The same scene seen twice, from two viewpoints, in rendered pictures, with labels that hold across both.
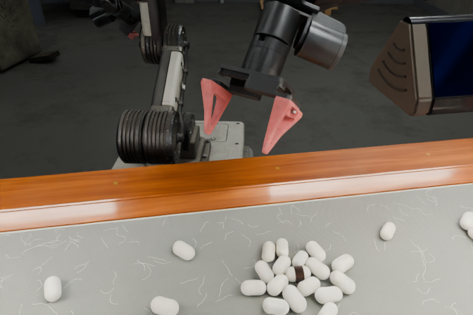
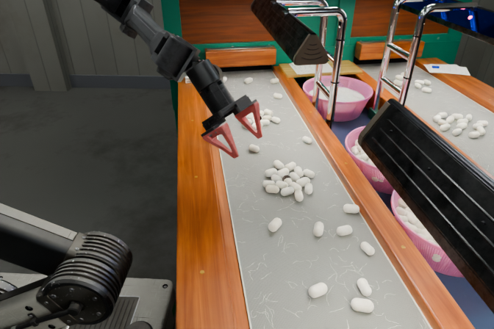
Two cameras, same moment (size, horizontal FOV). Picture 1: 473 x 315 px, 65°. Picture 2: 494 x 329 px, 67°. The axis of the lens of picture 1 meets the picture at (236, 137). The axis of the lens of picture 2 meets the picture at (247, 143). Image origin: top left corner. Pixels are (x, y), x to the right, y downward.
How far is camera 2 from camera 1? 83 cm
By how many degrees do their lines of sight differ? 75
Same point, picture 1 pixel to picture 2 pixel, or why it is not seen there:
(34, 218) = not seen: outside the picture
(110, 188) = (210, 274)
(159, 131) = (115, 248)
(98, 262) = (286, 275)
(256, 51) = (224, 91)
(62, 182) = (194, 319)
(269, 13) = (208, 67)
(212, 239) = (259, 215)
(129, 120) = (90, 271)
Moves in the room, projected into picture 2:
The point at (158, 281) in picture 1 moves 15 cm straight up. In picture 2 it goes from (298, 238) to (303, 182)
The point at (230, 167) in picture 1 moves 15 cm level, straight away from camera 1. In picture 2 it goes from (190, 200) to (126, 200)
